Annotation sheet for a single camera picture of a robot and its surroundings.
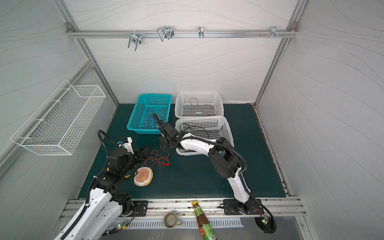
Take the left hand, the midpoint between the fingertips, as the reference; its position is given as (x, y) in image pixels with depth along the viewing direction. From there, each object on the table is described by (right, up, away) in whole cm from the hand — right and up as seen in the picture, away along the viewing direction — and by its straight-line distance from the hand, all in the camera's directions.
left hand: (148, 145), depth 79 cm
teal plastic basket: (-14, +12, +30) cm, 35 cm away
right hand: (+7, +5, +12) cm, 14 cm away
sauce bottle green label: (+30, -34, -14) cm, 48 cm away
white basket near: (+36, +8, +17) cm, 41 cm away
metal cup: (+13, -34, -9) cm, 38 cm away
